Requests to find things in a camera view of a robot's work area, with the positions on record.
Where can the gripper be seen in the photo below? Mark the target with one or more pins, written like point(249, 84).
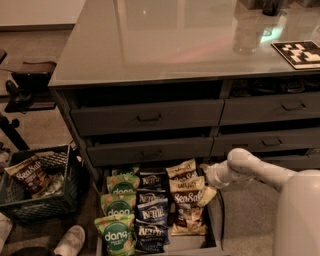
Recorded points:
point(215, 176)

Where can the brown sea salt bag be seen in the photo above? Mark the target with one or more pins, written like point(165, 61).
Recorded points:
point(183, 171)
point(192, 184)
point(189, 216)

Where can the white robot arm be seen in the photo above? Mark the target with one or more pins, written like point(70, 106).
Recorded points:
point(297, 225)

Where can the middle right grey drawer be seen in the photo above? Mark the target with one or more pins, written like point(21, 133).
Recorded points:
point(267, 141)

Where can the grey drawer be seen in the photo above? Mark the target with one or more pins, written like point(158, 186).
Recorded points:
point(294, 162)
point(149, 151)
point(271, 108)
point(146, 117)
point(267, 141)

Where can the top left grey drawer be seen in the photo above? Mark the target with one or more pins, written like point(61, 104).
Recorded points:
point(146, 117)

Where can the open bottom left drawer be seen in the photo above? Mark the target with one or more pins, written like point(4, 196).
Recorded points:
point(183, 245)

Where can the blue kettle bag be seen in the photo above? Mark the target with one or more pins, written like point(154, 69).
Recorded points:
point(149, 195)
point(151, 236)
point(155, 211)
point(152, 180)

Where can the rear blue kettle bag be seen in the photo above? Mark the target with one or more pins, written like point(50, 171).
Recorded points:
point(152, 180)

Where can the bottom right grey drawer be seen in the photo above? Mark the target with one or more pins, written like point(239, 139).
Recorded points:
point(294, 162)

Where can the rear green dang bag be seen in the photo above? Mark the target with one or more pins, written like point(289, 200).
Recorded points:
point(132, 170)

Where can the green dang bag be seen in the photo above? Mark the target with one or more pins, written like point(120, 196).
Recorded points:
point(132, 170)
point(124, 183)
point(117, 234)
point(118, 203)

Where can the front blue kettle bag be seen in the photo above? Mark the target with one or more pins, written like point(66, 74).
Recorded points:
point(151, 236)

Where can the middle left grey drawer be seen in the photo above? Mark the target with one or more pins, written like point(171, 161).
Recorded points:
point(149, 151)

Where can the top right grey drawer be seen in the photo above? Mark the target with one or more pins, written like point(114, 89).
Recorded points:
point(271, 108)

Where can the front green dang bag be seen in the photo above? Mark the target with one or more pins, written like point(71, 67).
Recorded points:
point(117, 234)

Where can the grey counter cabinet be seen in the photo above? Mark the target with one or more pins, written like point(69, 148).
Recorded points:
point(125, 52)

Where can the dark object on counter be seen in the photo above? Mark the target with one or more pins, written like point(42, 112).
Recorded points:
point(272, 7)

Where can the brown chip bag in crate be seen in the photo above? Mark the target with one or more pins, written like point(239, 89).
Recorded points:
point(30, 174)

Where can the black white marker tag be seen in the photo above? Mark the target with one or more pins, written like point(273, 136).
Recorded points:
point(299, 54)

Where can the white shoe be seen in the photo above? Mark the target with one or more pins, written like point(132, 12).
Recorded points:
point(71, 243)

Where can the dark plastic crate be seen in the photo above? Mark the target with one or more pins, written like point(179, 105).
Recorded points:
point(18, 205)

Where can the dark stool with equipment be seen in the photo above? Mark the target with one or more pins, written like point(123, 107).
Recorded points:
point(27, 92)

